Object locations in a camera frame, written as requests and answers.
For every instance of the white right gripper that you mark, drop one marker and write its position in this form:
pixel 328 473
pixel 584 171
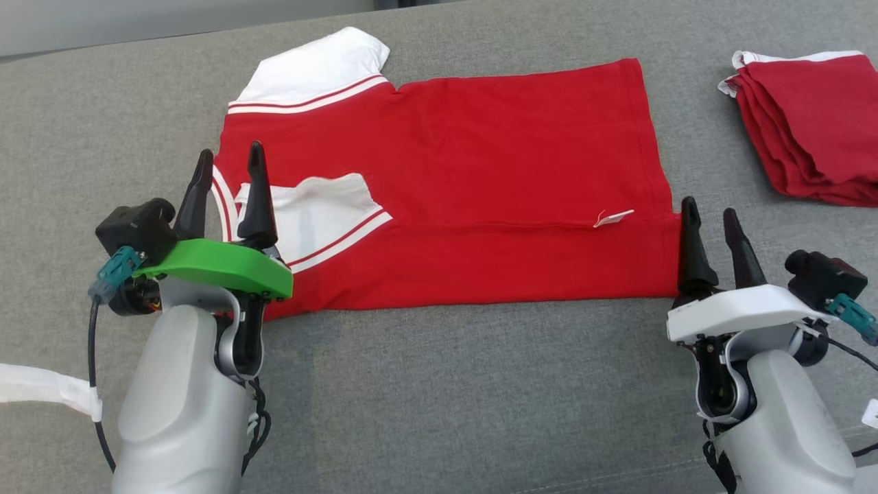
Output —
pixel 741 309

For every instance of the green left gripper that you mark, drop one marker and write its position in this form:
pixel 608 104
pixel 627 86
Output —
pixel 219 267

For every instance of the red shorts with white trim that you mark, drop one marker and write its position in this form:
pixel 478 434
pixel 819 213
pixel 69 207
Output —
pixel 816 123

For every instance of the red jersey with white sleeves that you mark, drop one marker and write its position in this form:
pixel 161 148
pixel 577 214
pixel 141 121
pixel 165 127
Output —
pixel 494 151

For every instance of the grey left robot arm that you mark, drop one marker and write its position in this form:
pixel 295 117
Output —
pixel 178 412

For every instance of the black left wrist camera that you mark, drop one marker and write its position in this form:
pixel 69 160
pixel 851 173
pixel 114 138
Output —
pixel 137 226

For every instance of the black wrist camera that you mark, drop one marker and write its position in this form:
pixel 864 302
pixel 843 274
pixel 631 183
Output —
pixel 137 226
pixel 823 278

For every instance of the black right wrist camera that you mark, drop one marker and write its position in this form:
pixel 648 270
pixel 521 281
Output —
pixel 823 278

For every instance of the teal left camera connector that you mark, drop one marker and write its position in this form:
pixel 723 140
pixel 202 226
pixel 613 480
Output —
pixel 113 274

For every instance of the teal camera connector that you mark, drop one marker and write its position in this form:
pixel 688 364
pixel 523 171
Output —
pixel 854 315
pixel 113 274

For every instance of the teal right camera connector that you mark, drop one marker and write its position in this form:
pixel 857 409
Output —
pixel 854 315

